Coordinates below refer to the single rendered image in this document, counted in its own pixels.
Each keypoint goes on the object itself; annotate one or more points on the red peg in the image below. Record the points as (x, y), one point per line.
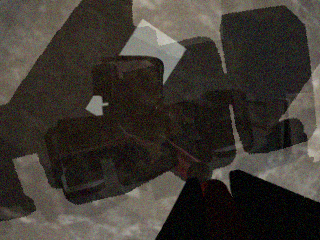
(224, 220)

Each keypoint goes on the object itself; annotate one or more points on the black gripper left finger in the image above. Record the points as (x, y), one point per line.
(186, 221)

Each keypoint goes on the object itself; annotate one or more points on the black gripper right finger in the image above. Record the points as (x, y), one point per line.
(274, 213)

